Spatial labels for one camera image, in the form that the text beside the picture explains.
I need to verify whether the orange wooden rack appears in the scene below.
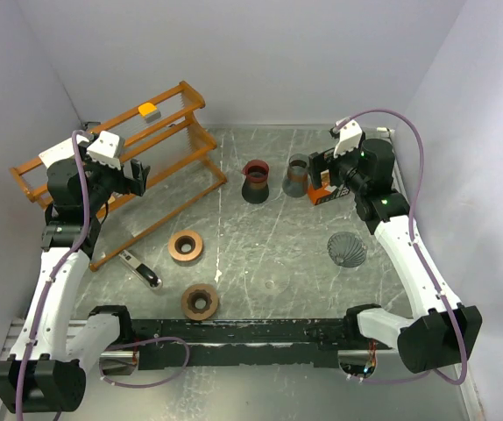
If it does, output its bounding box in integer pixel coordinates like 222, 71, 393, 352
9, 80, 228, 272

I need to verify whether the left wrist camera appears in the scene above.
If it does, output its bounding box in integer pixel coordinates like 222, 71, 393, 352
87, 131, 124, 170

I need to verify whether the purple cable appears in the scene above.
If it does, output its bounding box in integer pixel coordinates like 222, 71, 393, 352
14, 129, 191, 416
332, 108, 470, 386

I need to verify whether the clear glass ribbed dripper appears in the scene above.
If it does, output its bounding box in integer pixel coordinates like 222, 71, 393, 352
327, 232, 366, 268

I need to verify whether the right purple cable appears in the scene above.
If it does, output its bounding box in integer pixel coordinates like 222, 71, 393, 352
332, 108, 470, 386

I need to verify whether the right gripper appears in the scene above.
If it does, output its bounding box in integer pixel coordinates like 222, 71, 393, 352
307, 139, 367, 194

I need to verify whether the silver black coffee scoop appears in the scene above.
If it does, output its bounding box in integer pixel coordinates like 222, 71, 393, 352
118, 250, 163, 290

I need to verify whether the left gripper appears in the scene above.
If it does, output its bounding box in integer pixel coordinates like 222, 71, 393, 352
76, 141, 149, 213

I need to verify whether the orange coffee filter box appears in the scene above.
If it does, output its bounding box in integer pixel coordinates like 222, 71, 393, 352
307, 171, 350, 206

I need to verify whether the grey glass carafe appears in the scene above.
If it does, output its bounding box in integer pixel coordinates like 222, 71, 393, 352
282, 153, 308, 198

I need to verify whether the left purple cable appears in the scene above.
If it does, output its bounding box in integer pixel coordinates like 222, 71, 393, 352
14, 129, 191, 416

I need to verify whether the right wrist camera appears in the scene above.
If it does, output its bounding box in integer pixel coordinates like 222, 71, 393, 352
329, 118, 364, 158

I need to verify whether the white flat box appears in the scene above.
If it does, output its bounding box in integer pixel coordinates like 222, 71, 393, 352
39, 138, 74, 168

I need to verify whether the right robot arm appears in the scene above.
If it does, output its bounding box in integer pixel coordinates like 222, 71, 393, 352
308, 139, 482, 374

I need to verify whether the brown scalloped dripper ring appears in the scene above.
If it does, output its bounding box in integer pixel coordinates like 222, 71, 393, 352
181, 282, 220, 321

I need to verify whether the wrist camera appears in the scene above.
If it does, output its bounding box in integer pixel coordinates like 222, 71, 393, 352
87, 131, 124, 170
329, 118, 364, 158

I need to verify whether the aluminium frame rail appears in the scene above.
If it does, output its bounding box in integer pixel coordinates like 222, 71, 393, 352
1, 318, 81, 352

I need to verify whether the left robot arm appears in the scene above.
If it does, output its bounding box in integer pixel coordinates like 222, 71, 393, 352
0, 158, 150, 419

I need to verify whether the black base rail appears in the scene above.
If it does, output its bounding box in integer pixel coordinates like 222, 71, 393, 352
132, 318, 370, 370

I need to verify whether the dark glass carafe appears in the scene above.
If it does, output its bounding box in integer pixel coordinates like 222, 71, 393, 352
241, 160, 269, 204

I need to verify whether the clear glass lid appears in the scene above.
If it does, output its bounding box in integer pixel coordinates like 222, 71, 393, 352
254, 260, 292, 296

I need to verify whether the orange grey small box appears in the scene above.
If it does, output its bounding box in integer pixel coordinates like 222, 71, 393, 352
138, 102, 161, 124

